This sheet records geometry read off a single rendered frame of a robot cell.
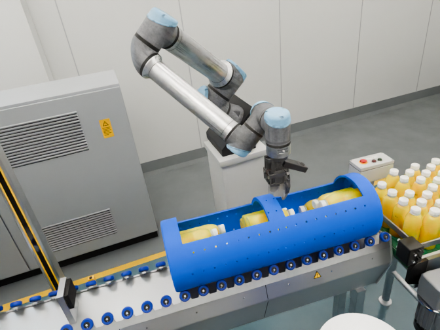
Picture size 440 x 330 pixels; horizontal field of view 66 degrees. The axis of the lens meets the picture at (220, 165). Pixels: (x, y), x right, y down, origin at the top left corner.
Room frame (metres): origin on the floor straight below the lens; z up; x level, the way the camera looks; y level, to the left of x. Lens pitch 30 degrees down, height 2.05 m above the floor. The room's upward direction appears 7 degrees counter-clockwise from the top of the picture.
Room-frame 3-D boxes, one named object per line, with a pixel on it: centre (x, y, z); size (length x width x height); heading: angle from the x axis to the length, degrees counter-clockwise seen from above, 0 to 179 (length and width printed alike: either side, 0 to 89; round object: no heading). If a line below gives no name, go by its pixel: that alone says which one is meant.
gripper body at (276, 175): (1.10, -0.21, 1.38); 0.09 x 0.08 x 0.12; 101
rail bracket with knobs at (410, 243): (1.00, -0.74, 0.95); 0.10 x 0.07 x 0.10; 11
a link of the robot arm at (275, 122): (1.10, -0.22, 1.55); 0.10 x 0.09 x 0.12; 11
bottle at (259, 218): (1.08, -0.17, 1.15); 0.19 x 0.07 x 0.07; 101
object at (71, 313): (0.92, 0.65, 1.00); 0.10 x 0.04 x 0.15; 11
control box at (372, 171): (1.51, -0.80, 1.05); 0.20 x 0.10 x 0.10; 101
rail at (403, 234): (1.20, -0.73, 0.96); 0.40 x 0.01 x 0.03; 11
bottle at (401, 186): (1.33, -0.88, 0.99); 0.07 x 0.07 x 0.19
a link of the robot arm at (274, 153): (1.09, -0.22, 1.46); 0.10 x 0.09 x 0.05; 11
